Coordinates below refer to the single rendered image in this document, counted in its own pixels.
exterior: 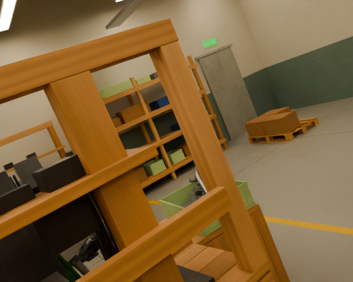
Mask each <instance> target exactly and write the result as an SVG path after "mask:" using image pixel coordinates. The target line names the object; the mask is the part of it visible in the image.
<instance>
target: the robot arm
mask: <svg viewBox="0 0 353 282"><path fill-rule="evenodd" d="M106 230H107V229H106ZM107 232H108V230H107ZM108 234H109V233H108ZM92 235H93V238H92V239H89V238H86V240H85V242H84V243H83V245H82V246H81V248H80V249H79V251H80V252H79V254H78V255H77V256H76V257H75V258H74V259H73V260H72V262H73V263H74V264H75V265H77V264H78V263H79V262H80V261H81V262H82V263H84V262H85V261H87V262H89V261H90V260H92V259H93V258H94V257H96V256H97V255H98V254H99V253H98V252H97V251H98V250H99V248H100V247H101V245H100V243H99V241H98V239H97V237H96V234H95V233H93V234H92ZM109 237H110V235H109ZM110 239H111V237H110ZM111 240H112V239H111ZM112 243H113V242H112ZM113 245H114V244H113Z"/></svg>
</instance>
